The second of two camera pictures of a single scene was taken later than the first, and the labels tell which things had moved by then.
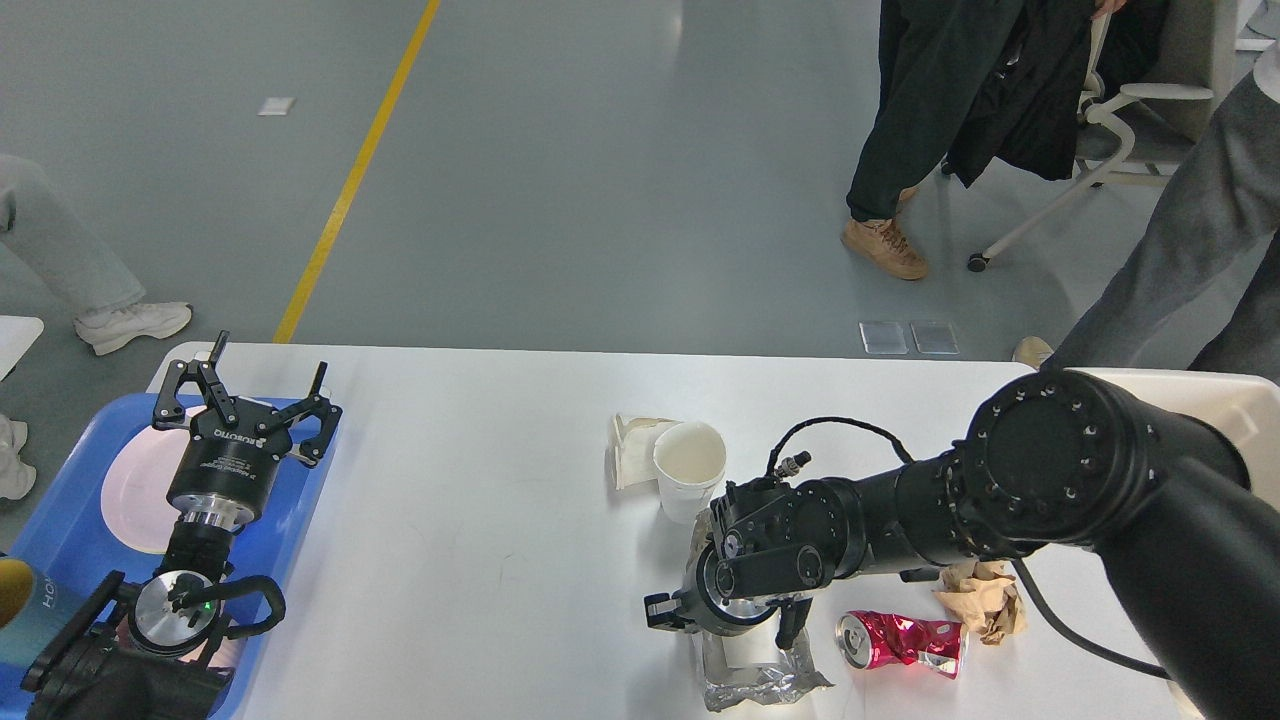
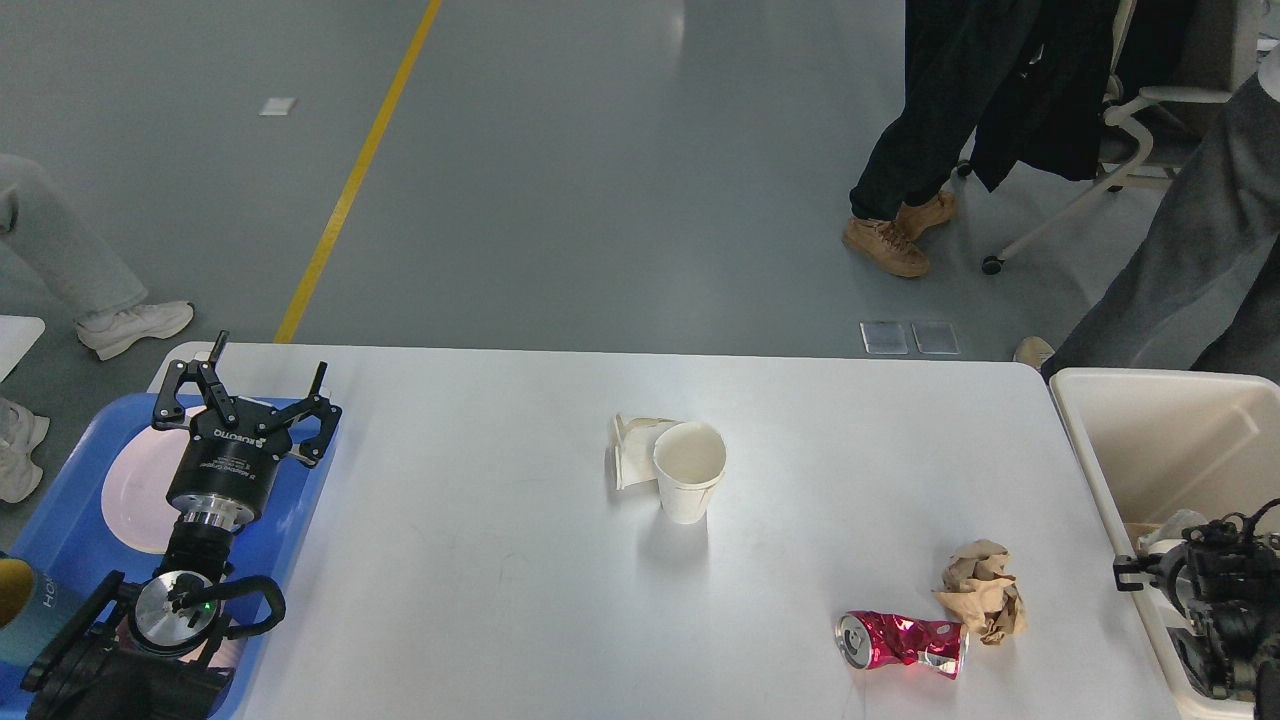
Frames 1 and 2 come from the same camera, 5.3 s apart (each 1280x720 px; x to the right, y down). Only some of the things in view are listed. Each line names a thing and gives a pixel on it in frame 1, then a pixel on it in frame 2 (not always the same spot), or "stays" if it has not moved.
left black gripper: (229, 469) stays
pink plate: (135, 491) stays
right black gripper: (717, 613) -> (1183, 558)
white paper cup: (690, 459) stays
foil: (749, 668) -> (1172, 528)
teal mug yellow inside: (34, 611) stays
